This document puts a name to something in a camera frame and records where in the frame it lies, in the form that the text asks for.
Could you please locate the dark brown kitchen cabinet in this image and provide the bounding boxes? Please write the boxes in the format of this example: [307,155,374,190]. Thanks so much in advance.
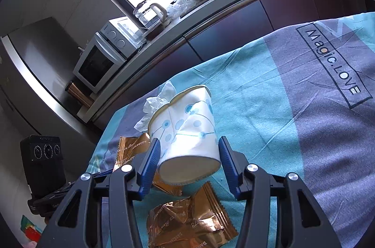
[92,0,369,130]

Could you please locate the silver refrigerator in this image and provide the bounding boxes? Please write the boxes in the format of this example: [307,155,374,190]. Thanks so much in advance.
[0,16,104,144]

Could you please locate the colourful bags on floor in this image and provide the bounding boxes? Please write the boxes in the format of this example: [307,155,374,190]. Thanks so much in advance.
[20,215,43,243]

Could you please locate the teal grey patterned tablecloth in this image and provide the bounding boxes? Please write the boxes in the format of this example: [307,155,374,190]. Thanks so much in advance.
[88,12,375,248]

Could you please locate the crumpled white tissue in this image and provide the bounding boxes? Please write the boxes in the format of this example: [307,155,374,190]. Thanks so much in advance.
[134,81,177,133]

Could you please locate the white microwave oven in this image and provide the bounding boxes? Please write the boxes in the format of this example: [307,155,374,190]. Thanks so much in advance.
[73,16,146,93]

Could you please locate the copper travel tumbler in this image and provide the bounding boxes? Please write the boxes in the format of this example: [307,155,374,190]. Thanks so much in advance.
[65,81,94,108]

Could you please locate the dark red food container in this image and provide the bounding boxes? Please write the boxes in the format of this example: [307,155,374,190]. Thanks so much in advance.
[143,22,164,41]

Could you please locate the glass electric kettle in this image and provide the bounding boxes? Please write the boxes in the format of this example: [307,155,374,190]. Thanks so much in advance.
[133,0,168,29]

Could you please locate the gold foil snack wrapper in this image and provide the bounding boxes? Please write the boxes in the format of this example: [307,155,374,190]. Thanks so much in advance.
[146,181,238,247]

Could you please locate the white blue-dotted paper cup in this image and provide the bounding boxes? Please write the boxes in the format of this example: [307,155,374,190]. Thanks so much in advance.
[147,85,221,185]

